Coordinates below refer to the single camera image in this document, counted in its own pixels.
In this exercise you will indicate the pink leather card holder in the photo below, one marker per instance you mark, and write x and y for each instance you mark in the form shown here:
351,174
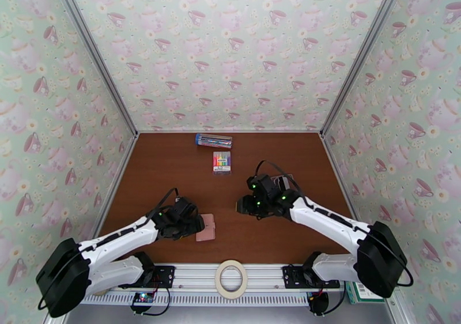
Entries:
208,231

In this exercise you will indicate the clear acrylic card stand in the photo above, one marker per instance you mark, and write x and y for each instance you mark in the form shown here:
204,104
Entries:
284,182

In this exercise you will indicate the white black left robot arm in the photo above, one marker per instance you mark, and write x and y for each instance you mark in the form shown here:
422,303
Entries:
119,234

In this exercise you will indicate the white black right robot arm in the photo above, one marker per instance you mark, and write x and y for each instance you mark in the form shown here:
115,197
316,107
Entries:
324,218

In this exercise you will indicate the pack of coloured highlighters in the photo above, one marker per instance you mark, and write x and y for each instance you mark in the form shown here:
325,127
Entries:
222,162

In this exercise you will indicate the white masking tape roll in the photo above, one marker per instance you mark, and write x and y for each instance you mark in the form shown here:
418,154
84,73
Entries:
218,279

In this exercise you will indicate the blue pencil tube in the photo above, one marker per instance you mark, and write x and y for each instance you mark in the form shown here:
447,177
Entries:
213,140

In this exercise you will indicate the small circuit board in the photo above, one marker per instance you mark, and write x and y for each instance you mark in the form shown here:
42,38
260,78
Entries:
143,298

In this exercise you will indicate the green white cardboard box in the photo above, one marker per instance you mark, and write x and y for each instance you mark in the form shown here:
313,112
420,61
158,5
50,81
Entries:
362,296

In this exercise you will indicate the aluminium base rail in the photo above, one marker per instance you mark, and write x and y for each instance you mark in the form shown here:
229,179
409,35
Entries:
194,276

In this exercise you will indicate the aluminium frame post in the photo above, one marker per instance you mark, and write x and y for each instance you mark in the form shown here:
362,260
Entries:
363,52
93,52

